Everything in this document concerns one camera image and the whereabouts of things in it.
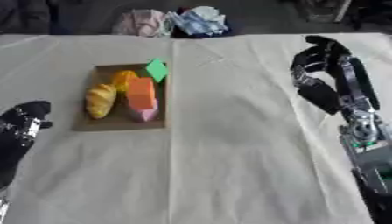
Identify yellow toy croissant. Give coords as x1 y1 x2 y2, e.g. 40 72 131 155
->
84 83 118 120

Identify pink crumpled cloth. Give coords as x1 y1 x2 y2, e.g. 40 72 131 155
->
111 8 173 39

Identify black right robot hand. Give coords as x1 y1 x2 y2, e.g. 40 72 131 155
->
289 35 382 116

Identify green flat block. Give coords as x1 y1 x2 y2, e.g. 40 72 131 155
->
143 58 171 83

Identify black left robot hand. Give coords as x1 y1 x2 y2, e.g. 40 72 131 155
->
0 100 54 191

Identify orange round toy fruit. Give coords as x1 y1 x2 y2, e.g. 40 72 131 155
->
110 69 140 93

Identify blue white crumpled cloth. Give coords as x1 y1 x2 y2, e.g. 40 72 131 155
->
165 5 232 39

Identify pink block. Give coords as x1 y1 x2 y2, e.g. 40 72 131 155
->
123 99 161 123

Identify tan cardboard box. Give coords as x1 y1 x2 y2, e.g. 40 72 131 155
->
72 62 171 132

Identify orange rectangular block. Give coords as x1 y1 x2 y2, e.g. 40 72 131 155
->
123 76 158 110

